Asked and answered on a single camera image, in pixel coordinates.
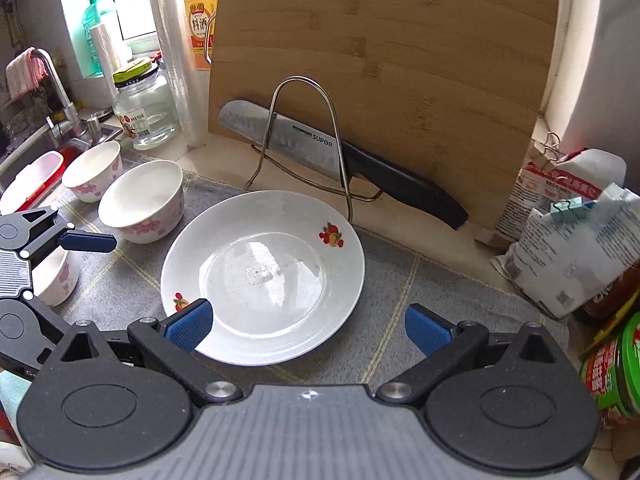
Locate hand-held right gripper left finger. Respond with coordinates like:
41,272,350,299
50,297,246,406

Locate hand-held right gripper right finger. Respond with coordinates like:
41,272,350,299
375,302,568,406

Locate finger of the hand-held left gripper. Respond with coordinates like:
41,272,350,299
15,205,118,261
24,291,76,345

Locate white bowl pink flowers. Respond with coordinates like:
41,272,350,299
61,141,123,204
31,245,82,307
98,160,185,245

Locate white plate red flowers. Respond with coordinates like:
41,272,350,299
161,190,366,367

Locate grey and teal checked towel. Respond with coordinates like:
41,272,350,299
0,152,571,401

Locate red white basin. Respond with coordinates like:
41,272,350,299
0,151,65,216

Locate red drain basket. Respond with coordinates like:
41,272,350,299
60,142,93,161

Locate stainless steel sink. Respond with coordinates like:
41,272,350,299
0,120,126,201

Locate metal sink knob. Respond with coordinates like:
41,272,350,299
82,114,106,146

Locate glass jar green lid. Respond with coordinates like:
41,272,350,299
112,57,177,151

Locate metal faucet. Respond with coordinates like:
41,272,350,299
32,49,93,146

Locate white printed paper bag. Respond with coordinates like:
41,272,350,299
491,182,640,320

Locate pink dish cloth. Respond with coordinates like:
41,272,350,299
6,47,49,101

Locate red and white bag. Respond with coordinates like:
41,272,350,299
495,149,627,246

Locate dark sauce bottle red label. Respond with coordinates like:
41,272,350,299
572,260,640,326

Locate blue binder clip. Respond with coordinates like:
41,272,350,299
550,197,598,222

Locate green lidded sauce jar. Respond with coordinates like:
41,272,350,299
580,311,640,428

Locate clear plastic wrap roll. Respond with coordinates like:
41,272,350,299
145,0,208,150

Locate metal binder clips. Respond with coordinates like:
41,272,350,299
532,131,563,161

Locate green dish soap bottle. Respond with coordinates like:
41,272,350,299
80,0,118,79

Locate window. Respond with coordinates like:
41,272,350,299
105,0,191,41

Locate large orange cooking wine jug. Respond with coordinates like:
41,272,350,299
181,0,226,72

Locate bamboo cutting board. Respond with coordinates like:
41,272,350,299
207,0,561,226

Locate black handled kitchen knife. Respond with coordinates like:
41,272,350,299
218,100,470,231

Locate metal wire rack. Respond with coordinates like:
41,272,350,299
246,76,386,223

